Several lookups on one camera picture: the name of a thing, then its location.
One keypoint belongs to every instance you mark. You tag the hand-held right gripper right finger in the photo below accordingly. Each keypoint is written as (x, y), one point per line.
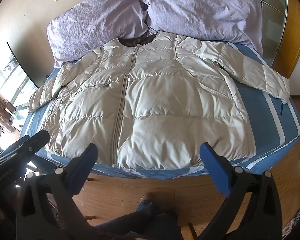
(212, 165)

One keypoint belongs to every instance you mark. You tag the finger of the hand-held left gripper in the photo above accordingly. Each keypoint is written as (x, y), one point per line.
(33, 141)

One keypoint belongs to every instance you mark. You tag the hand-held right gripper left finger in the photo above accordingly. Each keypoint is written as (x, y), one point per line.
(86, 160)

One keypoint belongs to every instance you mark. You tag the white puffer jacket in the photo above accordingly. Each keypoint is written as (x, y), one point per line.
(160, 105)

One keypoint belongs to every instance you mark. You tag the window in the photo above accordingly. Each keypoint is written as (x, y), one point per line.
(5, 97)

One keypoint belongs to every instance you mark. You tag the blue white striped bed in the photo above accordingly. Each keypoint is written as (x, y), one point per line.
(265, 120)

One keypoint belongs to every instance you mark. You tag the person's slippered foot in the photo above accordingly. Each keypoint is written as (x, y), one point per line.
(146, 202)

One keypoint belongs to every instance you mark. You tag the person's leg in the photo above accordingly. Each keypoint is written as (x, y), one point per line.
(145, 226)

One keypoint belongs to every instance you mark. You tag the lavender pillow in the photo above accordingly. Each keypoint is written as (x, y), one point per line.
(195, 7)
(95, 22)

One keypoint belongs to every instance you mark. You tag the wooden framed glass door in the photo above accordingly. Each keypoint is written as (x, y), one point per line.
(277, 17)

